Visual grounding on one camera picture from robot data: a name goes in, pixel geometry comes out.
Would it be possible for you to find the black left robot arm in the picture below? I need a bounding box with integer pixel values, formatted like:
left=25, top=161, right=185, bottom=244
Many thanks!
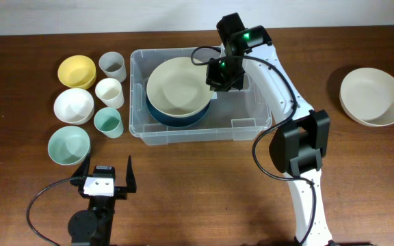
left=68, top=156, right=137, bottom=246

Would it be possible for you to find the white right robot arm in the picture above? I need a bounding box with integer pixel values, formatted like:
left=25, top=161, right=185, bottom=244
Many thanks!
left=206, top=13, right=334, bottom=245

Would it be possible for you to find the beige plastic plate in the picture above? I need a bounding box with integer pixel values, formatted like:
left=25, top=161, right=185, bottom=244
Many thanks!
left=146, top=57, right=213, bottom=118
left=339, top=68, right=394, bottom=127

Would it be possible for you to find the white plastic bowl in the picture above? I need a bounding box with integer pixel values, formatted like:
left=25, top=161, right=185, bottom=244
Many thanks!
left=53, top=88, right=94, bottom=125

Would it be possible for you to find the mint green plastic cup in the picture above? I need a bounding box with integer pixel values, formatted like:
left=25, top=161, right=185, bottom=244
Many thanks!
left=94, top=107, right=124, bottom=139

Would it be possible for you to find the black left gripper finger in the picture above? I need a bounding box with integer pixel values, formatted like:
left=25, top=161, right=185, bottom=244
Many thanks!
left=125, top=155, right=137, bottom=193
left=70, top=154, right=90, bottom=187

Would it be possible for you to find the clear plastic storage bin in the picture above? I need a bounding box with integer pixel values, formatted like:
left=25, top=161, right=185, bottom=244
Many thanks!
left=129, top=47, right=273, bottom=146

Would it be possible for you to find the blue plastic plate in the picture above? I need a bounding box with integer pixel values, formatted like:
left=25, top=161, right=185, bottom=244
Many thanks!
left=146, top=99, right=210, bottom=128

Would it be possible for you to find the mint green plastic bowl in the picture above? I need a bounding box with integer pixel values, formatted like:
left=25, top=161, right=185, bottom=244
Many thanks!
left=47, top=126, right=91, bottom=165

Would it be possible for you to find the cream plastic cup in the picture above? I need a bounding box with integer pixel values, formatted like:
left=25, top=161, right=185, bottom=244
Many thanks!
left=95, top=78, right=124, bottom=109

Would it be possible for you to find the yellow plastic bowl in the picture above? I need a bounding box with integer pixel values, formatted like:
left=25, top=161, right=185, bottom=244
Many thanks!
left=57, top=55, right=96, bottom=90

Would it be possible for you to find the grey plastic cup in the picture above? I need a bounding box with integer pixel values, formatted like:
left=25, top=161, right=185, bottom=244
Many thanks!
left=98, top=51, right=127, bottom=83

